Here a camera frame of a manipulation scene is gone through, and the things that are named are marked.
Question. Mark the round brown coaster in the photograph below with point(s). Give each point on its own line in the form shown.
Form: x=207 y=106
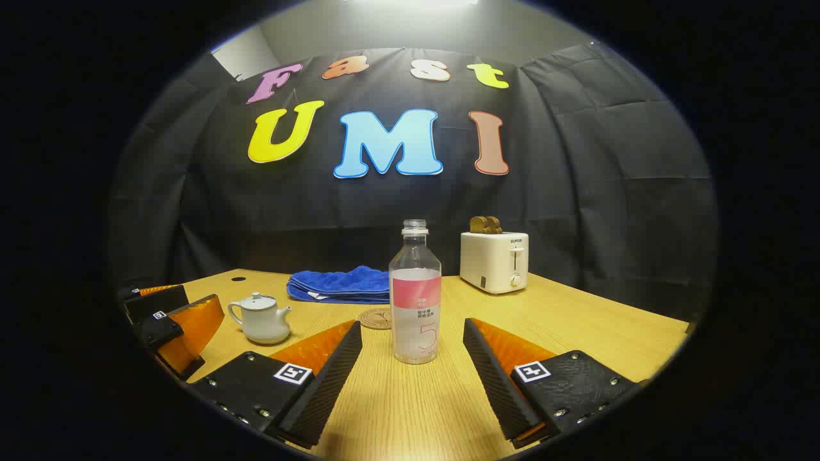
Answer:
x=373 y=318

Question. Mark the clear water bottle pink label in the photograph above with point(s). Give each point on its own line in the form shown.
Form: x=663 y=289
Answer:
x=415 y=307

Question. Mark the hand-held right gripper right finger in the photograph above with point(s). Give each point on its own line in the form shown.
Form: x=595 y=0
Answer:
x=496 y=384

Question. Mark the brown bread slice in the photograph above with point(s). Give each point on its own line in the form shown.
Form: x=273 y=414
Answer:
x=496 y=225
x=476 y=225

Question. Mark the black backdrop cloth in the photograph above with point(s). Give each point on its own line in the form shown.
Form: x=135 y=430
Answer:
x=320 y=211

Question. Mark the white ceramic teacup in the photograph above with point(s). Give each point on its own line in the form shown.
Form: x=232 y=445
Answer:
x=266 y=326

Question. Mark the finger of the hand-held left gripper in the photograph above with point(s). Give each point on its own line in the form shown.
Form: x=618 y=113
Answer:
x=163 y=330
x=154 y=301

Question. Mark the folded blue towel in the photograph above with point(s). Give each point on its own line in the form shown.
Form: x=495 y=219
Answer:
x=339 y=283

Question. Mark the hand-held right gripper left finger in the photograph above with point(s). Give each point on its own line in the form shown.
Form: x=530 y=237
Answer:
x=327 y=390

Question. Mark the white toaster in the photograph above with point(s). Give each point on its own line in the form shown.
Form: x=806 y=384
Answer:
x=487 y=262

